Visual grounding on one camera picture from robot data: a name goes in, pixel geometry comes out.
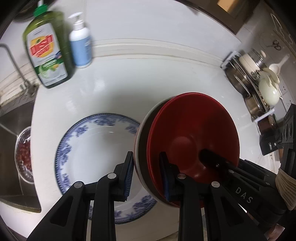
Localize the red and black bowl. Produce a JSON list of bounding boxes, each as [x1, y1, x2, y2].
[[147, 92, 240, 197]]

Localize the large blue floral plate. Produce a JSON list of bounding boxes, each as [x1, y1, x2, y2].
[[55, 113, 157, 224]]

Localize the steel kitchen sink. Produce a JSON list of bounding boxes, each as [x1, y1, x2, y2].
[[1, 96, 41, 213]]

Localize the right hand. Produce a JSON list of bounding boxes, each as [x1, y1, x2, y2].
[[265, 167, 296, 240]]

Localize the glass jar dark contents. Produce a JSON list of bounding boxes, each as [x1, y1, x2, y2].
[[257, 114, 278, 135]]

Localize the black knife block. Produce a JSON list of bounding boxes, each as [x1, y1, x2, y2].
[[259, 104, 295, 156]]

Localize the steel pot lower right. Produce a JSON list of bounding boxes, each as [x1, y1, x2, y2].
[[244, 95, 265, 119]]

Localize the steel pot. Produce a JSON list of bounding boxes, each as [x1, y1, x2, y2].
[[244, 95, 265, 119], [225, 66, 251, 97]]

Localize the white metal pot rack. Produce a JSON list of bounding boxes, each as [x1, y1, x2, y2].
[[221, 51, 274, 122]]

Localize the cream ceramic pot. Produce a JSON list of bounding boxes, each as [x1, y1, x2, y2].
[[258, 71, 280, 106]]

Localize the steel colander with red fruit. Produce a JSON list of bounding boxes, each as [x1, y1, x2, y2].
[[15, 126, 34, 184]]

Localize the steel pot lower left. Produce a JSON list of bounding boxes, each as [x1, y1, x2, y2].
[[225, 66, 251, 97]]

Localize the cream cooker with steel lid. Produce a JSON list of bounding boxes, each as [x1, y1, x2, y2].
[[238, 49, 266, 75]]

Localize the white rice ladle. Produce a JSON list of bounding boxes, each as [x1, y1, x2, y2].
[[268, 54, 290, 75]]

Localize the steel faucet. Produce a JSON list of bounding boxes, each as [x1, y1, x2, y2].
[[0, 43, 37, 97]]

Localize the blue pump lotion bottle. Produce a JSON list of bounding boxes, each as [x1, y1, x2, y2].
[[68, 12, 92, 68]]

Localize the green dish soap bottle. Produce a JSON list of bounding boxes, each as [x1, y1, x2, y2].
[[23, 1, 75, 88]]

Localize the white wall socket panel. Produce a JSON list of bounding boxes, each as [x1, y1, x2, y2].
[[280, 82, 294, 111]]

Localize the dark wooden window frame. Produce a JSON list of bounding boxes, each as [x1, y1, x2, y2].
[[179, 0, 268, 34]]

